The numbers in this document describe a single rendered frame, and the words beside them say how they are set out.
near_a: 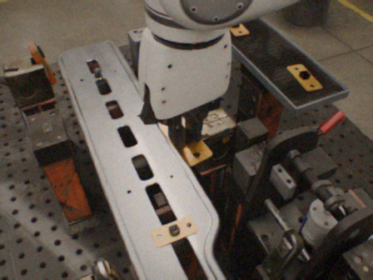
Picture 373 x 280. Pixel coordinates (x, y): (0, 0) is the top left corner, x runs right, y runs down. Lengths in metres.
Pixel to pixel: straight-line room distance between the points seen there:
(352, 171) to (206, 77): 0.93
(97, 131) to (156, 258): 0.35
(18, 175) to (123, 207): 0.60
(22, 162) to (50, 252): 0.37
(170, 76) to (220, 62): 0.06
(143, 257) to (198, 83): 0.37
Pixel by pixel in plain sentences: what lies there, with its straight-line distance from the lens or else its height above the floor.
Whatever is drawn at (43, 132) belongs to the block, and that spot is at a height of 1.03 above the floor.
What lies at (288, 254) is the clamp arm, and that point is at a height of 1.07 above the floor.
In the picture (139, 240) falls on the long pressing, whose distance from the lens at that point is 0.68.
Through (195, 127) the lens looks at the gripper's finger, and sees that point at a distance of 0.46.
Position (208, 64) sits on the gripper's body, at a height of 1.38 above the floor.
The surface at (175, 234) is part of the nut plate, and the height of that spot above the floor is 1.01.
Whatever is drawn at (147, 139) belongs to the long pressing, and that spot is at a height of 1.00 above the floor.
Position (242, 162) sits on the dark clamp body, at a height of 1.08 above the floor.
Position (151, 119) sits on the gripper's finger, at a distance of 0.42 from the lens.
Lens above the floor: 1.60
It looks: 47 degrees down
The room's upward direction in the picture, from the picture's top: straight up
